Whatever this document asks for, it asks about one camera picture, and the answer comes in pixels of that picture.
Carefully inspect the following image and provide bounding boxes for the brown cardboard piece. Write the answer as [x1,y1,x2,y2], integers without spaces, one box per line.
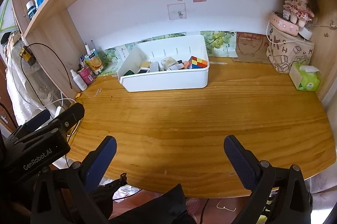
[232,32,270,64]

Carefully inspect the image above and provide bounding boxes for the green tissue pack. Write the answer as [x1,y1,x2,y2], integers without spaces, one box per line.
[289,63,320,92]

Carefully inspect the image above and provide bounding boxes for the green grape print box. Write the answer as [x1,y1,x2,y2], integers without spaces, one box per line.
[98,31,238,76]

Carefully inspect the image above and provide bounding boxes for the clear plastic box white spots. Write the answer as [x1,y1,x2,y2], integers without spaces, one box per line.
[160,56,178,71]

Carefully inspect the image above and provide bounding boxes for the multicolour puzzle cube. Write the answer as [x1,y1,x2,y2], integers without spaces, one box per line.
[184,56,208,69]

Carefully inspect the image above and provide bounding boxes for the blue white bottle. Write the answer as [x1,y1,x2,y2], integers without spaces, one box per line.
[26,0,37,20]

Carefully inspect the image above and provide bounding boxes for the white spray bottle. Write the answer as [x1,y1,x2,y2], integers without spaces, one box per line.
[70,69,87,91]

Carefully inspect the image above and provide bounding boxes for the round gold compact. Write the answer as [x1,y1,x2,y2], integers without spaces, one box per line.
[139,61,151,68]

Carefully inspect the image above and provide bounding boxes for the white instant camera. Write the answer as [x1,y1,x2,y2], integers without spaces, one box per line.
[137,67,150,74]

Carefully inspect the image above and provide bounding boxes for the letter print fabric bag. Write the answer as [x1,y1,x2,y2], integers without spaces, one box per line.
[266,25,315,73]

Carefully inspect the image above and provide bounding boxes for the pink case on bag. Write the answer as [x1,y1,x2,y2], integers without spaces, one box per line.
[270,12,299,36]

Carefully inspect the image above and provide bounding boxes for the yellow toy on hook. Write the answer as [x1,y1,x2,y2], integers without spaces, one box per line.
[19,45,36,66]

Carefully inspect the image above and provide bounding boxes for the pink tin can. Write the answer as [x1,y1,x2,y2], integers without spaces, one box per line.
[77,65,95,85]

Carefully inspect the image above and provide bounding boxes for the blue labelled floss box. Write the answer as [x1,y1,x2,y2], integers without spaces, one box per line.
[149,61,161,73]

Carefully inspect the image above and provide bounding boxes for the white plastic storage bin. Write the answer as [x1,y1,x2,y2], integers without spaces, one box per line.
[118,34,210,92]

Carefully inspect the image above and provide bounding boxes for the green perfume bottle gold cap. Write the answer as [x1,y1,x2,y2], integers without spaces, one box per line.
[124,70,135,76]

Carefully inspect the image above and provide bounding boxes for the black cable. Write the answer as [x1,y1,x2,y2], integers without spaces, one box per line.
[19,42,73,111]

